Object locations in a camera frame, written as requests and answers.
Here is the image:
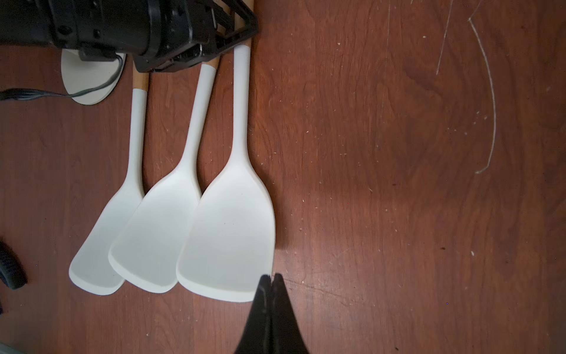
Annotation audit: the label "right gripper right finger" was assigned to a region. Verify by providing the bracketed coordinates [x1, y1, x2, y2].
[271, 274, 309, 353]

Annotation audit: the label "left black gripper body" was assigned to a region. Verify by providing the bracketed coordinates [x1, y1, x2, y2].
[1, 0, 259, 72]

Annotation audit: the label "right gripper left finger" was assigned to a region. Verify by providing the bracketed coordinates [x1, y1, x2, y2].
[234, 274, 271, 353]

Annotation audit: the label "cream spatula wooden handle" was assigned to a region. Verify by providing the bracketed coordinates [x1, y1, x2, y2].
[108, 58, 220, 294]
[176, 39, 276, 302]
[69, 69, 150, 296]

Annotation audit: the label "cream utensil rack stand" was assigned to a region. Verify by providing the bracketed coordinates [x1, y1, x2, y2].
[60, 50, 126, 106]

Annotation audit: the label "blue handled pliers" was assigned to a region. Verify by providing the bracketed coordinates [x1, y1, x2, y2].
[1, 242, 27, 290]

